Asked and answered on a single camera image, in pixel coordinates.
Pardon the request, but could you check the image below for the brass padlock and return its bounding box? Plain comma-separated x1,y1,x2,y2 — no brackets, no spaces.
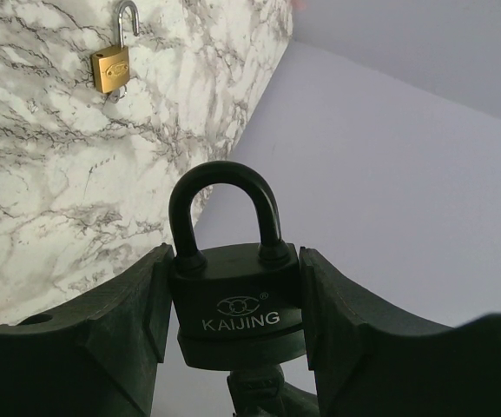
90,0,140,94

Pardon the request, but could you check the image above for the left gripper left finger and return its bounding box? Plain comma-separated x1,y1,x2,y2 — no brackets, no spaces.
0,244,174,416

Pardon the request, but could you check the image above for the black head key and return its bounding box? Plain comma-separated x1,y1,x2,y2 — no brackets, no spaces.
227,365,285,416

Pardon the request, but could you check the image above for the black padlock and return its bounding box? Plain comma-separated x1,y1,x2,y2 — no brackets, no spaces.
168,161,306,371

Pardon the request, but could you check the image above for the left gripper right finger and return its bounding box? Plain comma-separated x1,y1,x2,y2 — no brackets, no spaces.
300,248,501,416

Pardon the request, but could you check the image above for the small silver key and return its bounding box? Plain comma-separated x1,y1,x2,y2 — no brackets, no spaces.
107,86,128,104

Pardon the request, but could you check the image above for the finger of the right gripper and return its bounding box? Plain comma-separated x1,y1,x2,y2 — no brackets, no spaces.
275,380,320,417

